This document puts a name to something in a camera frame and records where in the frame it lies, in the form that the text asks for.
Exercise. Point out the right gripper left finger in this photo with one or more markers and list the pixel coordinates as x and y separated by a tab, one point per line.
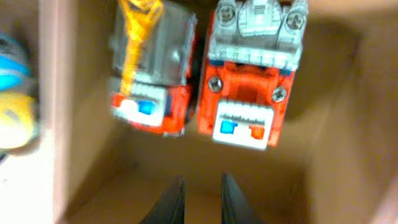
170	207

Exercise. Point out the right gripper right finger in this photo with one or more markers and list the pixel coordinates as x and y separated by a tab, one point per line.
235	209

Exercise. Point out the red truck with grey top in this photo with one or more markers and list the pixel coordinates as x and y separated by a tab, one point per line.
253	49

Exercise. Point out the red truck with yellow crane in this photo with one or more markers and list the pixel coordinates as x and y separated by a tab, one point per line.
153	53

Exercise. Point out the white cardboard box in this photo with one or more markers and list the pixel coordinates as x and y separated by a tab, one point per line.
336	161

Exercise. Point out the yellow toy ball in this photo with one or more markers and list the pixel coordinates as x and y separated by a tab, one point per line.
18	121

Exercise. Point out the blue toy ball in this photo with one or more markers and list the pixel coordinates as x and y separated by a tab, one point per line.
15	68

